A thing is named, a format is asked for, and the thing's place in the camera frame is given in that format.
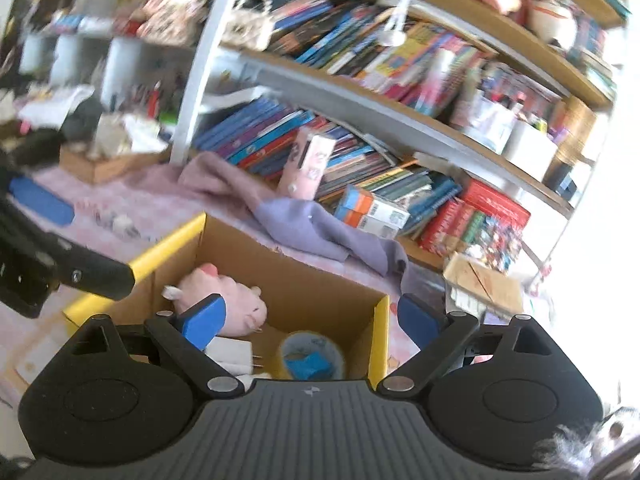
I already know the white storage box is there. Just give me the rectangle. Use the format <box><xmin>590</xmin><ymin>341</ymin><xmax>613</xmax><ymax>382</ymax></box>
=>
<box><xmin>501</xmin><ymin>119</ymin><xmax>559</xmax><ymax>182</ymax></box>

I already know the yellow cardboard box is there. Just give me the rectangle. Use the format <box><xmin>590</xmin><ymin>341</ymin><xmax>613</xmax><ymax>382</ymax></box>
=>
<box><xmin>62</xmin><ymin>212</ymin><xmax>391</xmax><ymax>391</ymax></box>

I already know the pink plush toy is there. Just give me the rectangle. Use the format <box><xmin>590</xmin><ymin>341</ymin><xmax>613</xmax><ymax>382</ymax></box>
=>
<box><xmin>161</xmin><ymin>262</ymin><xmax>269</xmax><ymax>339</ymax></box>

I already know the pink cloth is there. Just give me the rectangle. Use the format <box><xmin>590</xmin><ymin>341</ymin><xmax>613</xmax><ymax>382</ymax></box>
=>
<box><xmin>177</xmin><ymin>151</ymin><xmax>281</xmax><ymax>213</ymax></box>

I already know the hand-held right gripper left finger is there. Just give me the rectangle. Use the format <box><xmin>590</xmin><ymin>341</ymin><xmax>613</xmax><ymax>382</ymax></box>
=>
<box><xmin>70</xmin><ymin>294</ymin><xmax>246</xmax><ymax>393</ymax></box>

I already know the white beaded bag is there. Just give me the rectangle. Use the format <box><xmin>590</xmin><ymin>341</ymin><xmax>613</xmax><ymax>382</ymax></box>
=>
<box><xmin>221</xmin><ymin>0</ymin><xmax>275</xmax><ymax>52</ymax></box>

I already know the grey fur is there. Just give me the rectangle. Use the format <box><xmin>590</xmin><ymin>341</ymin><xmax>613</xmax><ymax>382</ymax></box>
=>
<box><xmin>534</xmin><ymin>406</ymin><xmax>640</xmax><ymax>480</ymax></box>

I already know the purple cloth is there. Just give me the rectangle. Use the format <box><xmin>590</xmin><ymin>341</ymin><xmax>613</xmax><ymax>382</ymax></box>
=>
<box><xmin>254</xmin><ymin>196</ymin><xmax>412</xmax><ymax>279</ymax></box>

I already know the floral patterned bag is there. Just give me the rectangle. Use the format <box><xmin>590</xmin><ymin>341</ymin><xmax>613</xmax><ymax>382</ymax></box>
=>
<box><xmin>136</xmin><ymin>0</ymin><xmax>210</xmax><ymax>47</ymax></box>

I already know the white tissue packet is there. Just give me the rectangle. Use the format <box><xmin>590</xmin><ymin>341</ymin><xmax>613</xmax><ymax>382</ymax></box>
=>
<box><xmin>111</xmin><ymin>214</ymin><xmax>142</xmax><ymax>240</ymax></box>

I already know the row of red books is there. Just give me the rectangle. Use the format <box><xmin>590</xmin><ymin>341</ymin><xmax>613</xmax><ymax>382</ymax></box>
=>
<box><xmin>417</xmin><ymin>179</ymin><xmax>532</xmax><ymax>272</ymax></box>

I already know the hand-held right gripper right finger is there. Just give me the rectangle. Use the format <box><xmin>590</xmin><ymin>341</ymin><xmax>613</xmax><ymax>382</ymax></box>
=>
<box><xmin>377</xmin><ymin>294</ymin><xmax>553</xmax><ymax>395</ymax></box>

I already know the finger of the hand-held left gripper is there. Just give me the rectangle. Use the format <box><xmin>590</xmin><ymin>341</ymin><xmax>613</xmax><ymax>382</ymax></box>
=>
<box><xmin>0</xmin><ymin>160</ymin><xmax>76</xmax><ymax>226</ymax></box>
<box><xmin>0</xmin><ymin>197</ymin><xmax>136</xmax><ymax>300</ymax></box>

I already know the shelf row of thin books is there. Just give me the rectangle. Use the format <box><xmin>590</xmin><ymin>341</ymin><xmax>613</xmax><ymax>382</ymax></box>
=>
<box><xmin>269</xmin><ymin>0</ymin><xmax>502</xmax><ymax>117</ymax></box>

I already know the white wooden bookshelf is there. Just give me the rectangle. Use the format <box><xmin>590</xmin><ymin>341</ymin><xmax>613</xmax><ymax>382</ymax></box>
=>
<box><xmin>169</xmin><ymin>0</ymin><xmax>632</xmax><ymax>273</ymax></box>

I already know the orange blue white box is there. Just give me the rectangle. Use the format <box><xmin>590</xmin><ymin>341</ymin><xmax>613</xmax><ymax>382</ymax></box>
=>
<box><xmin>342</xmin><ymin>184</ymin><xmax>412</xmax><ymax>228</ymax></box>
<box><xmin>332</xmin><ymin>205</ymin><xmax>401</xmax><ymax>240</ymax></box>

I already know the dark cloth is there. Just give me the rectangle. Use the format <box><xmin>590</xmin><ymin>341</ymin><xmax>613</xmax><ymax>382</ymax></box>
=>
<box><xmin>7</xmin><ymin>97</ymin><xmax>103</xmax><ymax>167</ymax></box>

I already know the wooden tray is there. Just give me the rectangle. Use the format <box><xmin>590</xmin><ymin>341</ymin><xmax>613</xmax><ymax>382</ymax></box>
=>
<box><xmin>59</xmin><ymin>142</ymin><xmax>172</xmax><ymax>186</ymax></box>

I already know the white cloth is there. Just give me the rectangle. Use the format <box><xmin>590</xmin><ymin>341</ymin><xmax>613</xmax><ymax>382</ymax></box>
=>
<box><xmin>19</xmin><ymin>85</ymin><xmax>97</xmax><ymax>127</ymax></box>

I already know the blue tape roll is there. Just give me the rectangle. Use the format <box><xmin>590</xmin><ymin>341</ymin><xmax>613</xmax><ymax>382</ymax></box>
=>
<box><xmin>277</xmin><ymin>329</ymin><xmax>347</xmax><ymax>382</ymax></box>

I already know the white charger plug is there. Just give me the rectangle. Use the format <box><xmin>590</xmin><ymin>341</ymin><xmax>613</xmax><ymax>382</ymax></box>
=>
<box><xmin>204</xmin><ymin>336</ymin><xmax>267</xmax><ymax>380</ymax></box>

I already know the pink patterned carton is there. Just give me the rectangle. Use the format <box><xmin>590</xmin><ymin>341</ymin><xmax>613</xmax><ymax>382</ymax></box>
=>
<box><xmin>276</xmin><ymin>126</ymin><xmax>337</xmax><ymax>202</ymax></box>

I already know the grey cubby shelf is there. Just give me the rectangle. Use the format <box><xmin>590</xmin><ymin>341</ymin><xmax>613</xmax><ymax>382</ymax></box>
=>
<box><xmin>19</xmin><ymin>10</ymin><xmax>197</xmax><ymax>113</ymax></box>

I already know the row of colourful books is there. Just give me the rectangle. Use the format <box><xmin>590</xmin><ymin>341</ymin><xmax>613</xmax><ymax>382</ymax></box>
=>
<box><xmin>192</xmin><ymin>97</ymin><xmax>463</xmax><ymax>242</ymax></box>

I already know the white crumpled paper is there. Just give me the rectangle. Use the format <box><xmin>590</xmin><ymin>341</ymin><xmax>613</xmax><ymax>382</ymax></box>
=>
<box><xmin>94</xmin><ymin>111</ymin><xmax>170</xmax><ymax>157</ymax></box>

